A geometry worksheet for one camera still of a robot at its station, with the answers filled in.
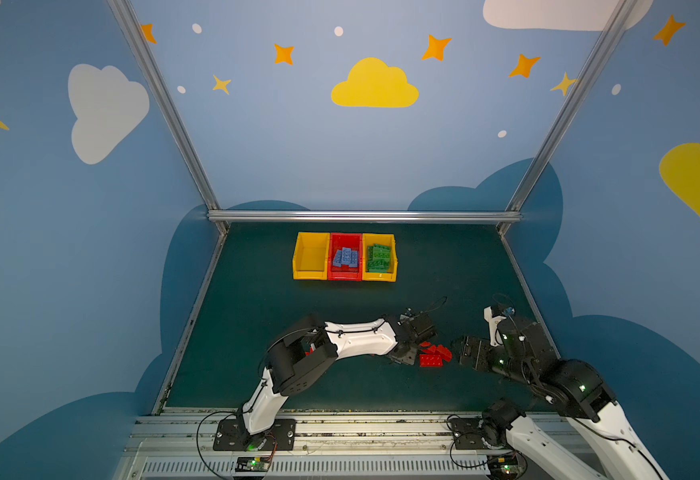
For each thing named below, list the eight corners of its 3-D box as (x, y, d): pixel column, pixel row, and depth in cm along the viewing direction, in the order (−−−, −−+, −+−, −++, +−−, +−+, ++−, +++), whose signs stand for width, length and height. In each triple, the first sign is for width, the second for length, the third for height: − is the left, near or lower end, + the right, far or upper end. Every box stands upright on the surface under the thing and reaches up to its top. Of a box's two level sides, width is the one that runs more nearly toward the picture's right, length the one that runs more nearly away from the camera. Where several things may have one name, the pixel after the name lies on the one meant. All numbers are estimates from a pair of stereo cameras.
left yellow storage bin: (293, 283, 106) (290, 271, 100) (299, 243, 118) (297, 232, 113) (327, 283, 106) (326, 272, 101) (330, 244, 118) (329, 232, 113)
